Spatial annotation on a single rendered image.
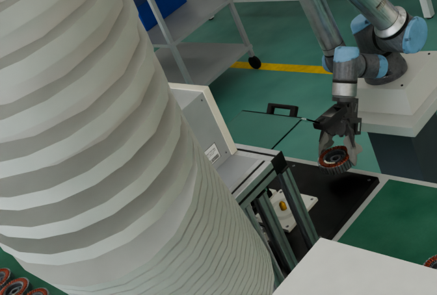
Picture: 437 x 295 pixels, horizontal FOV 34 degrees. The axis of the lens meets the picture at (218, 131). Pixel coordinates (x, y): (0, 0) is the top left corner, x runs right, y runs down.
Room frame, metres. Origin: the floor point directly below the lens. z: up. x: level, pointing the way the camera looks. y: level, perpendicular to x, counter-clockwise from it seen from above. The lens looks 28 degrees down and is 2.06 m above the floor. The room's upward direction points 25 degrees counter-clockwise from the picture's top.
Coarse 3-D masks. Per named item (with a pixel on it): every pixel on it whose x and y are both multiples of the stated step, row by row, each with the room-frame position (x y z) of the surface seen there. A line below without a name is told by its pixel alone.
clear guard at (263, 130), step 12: (240, 120) 1.90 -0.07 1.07; (252, 120) 1.87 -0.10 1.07; (264, 120) 1.84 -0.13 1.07; (276, 120) 1.80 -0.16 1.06; (288, 120) 1.78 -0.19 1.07; (300, 120) 1.75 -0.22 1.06; (312, 120) 1.78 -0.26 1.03; (240, 132) 1.83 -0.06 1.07; (252, 132) 1.80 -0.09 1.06; (264, 132) 1.77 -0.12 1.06; (276, 132) 1.74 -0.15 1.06; (288, 132) 1.72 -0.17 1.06; (252, 144) 1.74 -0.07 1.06; (264, 144) 1.71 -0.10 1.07; (276, 144) 1.69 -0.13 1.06
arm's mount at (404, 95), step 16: (416, 64) 2.13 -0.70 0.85; (432, 64) 2.13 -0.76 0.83; (400, 80) 2.08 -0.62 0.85; (416, 80) 2.06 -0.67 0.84; (432, 80) 2.11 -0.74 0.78; (368, 96) 2.14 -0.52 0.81; (384, 96) 2.08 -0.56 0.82; (400, 96) 2.04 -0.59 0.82; (416, 96) 2.04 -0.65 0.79; (384, 112) 2.10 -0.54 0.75; (400, 112) 2.05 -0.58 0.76
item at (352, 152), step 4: (348, 136) 1.83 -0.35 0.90; (344, 140) 1.84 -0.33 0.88; (348, 140) 1.83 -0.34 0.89; (344, 144) 1.84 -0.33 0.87; (348, 144) 1.82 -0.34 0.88; (356, 144) 1.84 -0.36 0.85; (348, 148) 1.82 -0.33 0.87; (352, 148) 1.81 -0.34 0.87; (356, 148) 1.83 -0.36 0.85; (360, 148) 1.83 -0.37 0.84; (348, 152) 1.82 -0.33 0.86; (352, 152) 1.80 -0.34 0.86; (356, 152) 1.81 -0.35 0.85; (360, 152) 1.83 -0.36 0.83; (352, 156) 1.80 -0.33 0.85; (356, 156) 1.80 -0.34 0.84; (352, 160) 1.80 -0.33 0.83; (356, 160) 1.80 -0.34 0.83
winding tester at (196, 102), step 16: (176, 96) 1.69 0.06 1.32; (192, 96) 1.64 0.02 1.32; (208, 96) 1.65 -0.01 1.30; (192, 112) 1.61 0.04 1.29; (208, 112) 1.64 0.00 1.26; (192, 128) 1.60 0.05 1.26; (208, 128) 1.63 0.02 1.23; (224, 128) 1.65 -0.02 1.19; (208, 144) 1.62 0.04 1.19; (224, 144) 1.64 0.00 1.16; (224, 160) 1.63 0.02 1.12
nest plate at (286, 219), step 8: (280, 192) 1.88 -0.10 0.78; (272, 200) 1.86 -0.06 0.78; (280, 200) 1.84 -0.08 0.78; (304, 200) 1.79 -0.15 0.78; (312, 200) 1.77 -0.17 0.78; (288, 208) 1.79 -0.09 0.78; (256, 216) 1.82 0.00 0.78; (280, 216) 1.77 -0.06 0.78; (288, 216) 1.75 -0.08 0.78; (288, 224) 1.71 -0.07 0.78; (296, 224) 1.71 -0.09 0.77; (288, 232) 1.69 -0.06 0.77
